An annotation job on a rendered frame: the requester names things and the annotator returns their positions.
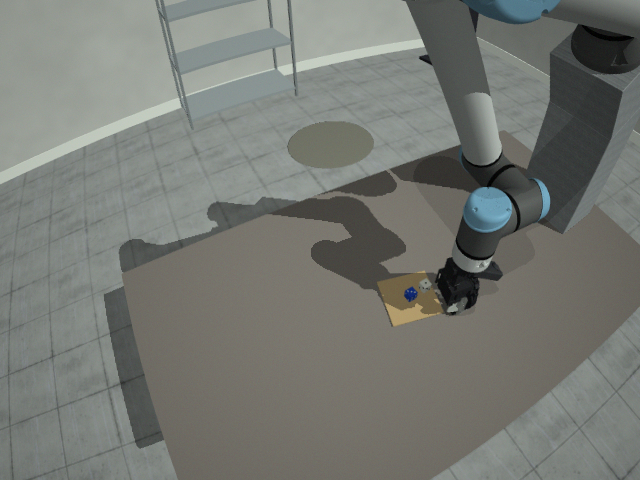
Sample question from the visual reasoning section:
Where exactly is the tan mat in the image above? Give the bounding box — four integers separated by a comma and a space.
377, 270, 444, 327

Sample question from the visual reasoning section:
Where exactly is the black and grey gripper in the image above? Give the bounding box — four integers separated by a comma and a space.
435, 257, 480, 316

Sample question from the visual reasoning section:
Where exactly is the white die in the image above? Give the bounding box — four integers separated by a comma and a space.
418, 278, 432, 293

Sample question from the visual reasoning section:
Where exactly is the blue die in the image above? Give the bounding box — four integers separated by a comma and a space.
404, 287, 418, 302

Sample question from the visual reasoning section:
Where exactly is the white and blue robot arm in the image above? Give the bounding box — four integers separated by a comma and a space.
402, 0, 640, 281

